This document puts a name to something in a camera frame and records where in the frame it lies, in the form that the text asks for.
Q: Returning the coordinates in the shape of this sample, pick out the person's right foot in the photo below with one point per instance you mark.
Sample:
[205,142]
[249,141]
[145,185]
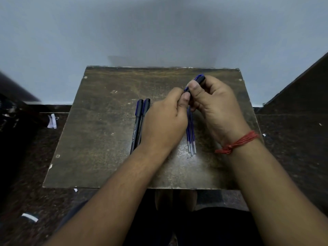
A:
[188,199]

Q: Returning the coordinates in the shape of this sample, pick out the person's right hand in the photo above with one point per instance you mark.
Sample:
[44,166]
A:
[221,112]

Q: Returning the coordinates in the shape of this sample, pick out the dark wooden panel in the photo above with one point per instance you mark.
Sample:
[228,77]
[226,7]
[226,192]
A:
[305,92]

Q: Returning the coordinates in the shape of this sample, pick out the small brown wooden table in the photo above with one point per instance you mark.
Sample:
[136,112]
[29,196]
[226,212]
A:
[102,130]

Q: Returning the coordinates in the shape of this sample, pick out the person's left forearm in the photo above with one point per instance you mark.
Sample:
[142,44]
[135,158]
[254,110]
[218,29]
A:
[115,197]

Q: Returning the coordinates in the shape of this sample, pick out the person's foot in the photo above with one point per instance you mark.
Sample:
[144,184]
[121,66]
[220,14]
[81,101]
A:
[164,199]
[188,199]

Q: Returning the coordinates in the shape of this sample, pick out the person's left foot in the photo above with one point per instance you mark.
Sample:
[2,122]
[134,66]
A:
[164,199]

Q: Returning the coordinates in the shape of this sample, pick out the person's left thumb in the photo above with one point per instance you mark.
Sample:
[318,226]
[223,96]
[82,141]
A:
[184,100]

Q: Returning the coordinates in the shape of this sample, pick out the blue pen refill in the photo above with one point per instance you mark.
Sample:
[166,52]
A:
[194,140]
[188,135]
[191,140]

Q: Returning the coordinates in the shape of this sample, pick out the white flat paper strip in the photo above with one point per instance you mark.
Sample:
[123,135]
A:
[30,217]

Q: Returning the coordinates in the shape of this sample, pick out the person's left hand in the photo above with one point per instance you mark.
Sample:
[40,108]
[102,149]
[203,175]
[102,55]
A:
[164,122]

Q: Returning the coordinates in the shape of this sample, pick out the red thread wristband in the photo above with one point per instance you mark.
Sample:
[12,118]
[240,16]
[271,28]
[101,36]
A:
[240,142]

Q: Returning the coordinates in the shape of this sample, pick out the person's dark trousers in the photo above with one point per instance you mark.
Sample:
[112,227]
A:
[212,228]

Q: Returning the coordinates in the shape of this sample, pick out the dark bag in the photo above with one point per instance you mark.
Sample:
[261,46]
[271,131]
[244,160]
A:
[15,105]

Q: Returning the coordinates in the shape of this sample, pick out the white crumpled paper scrap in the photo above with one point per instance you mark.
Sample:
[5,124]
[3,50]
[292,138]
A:
[52,122]

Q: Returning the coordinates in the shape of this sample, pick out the person's right forearm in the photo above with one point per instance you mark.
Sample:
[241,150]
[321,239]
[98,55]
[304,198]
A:
[271,192]

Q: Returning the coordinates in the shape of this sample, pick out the person's right thumb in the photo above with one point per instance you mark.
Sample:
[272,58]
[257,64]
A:
[196,94]

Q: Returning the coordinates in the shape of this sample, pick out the blue pen with black cap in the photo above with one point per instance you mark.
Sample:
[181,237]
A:
[144,110]
[136,128]
[201,79]

